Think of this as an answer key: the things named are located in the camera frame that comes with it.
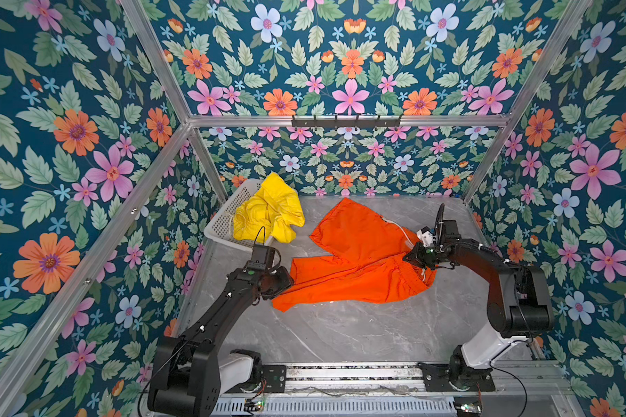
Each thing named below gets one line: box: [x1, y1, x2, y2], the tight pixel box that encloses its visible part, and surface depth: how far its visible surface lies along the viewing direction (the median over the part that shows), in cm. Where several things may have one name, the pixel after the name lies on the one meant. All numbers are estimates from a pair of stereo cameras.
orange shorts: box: [272, 198, 436, 312], surface depth 96 cm
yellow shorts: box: [233, 172, 306, 244], surface depth 107 cm
